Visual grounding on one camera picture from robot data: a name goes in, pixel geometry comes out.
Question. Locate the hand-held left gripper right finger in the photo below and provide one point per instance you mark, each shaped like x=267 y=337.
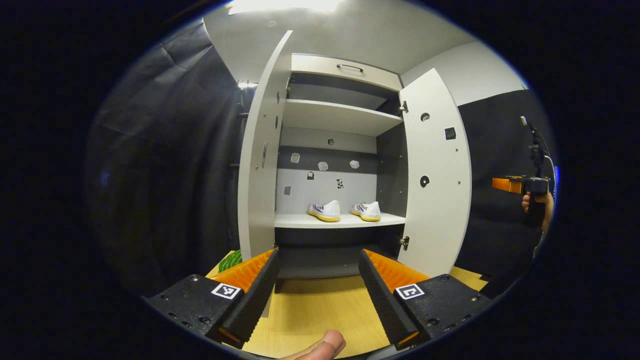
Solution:
x=382 y=300

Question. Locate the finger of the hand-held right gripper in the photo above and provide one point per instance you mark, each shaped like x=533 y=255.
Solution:
x=506 y=185

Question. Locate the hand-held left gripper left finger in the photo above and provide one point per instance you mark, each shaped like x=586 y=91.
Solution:
x=255 y=300

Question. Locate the white cabinet door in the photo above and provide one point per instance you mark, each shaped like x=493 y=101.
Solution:
x=437 y=215
x=262 y=175

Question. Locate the white striped canvas shoe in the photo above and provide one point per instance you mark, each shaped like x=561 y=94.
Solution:
x=367 y=210
x=325 y=210

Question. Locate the white shoe cabinet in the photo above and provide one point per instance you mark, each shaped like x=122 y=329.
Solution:
x=340 y=117

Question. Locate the white cabinet drawer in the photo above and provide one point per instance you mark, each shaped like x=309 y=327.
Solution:
x=345 y=72

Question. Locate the watermelon slice plush toy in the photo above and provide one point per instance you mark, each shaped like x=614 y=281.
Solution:
x=231 y=261

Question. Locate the ceiling light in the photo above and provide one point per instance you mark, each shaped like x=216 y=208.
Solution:
x=285 y=5

